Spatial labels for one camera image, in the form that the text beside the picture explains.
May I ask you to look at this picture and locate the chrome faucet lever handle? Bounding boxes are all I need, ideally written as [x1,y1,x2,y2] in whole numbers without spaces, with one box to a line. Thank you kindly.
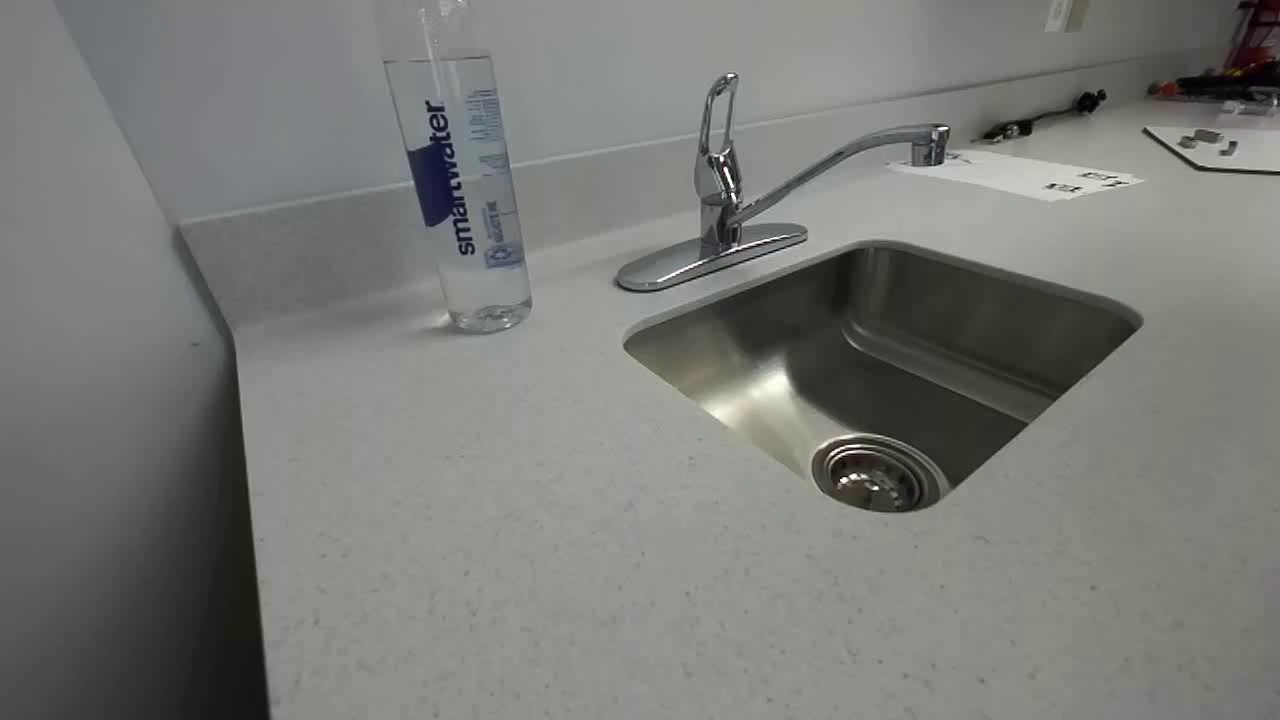
[691,67,747,209]

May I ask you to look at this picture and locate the stainless steel sink basin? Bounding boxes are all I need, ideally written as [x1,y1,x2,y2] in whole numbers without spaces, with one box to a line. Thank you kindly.
[621,235,1147,515]

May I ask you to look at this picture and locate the metal sink drain strainer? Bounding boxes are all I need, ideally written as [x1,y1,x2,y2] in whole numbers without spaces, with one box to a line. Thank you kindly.
[807,434,954,515]

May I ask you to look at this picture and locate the clear smartwater plastic bottle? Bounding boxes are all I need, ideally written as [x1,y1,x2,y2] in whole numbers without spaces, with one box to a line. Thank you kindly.
[378,0,535,336]

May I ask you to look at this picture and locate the white paper sheet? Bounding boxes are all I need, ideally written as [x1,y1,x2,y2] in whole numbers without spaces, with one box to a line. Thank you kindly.
[891,144,1147,204]

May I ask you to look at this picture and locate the black slim hand tool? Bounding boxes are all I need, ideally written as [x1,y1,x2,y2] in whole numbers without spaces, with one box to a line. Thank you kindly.
[977,88,1113,149]

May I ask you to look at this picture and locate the red and black equipment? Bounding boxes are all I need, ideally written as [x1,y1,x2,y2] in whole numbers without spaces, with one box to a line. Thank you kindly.
[1147,0,1280,104]

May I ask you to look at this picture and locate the white wall outlet plate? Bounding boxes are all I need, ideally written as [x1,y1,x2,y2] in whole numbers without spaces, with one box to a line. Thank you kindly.
[1040,0,1091,37]

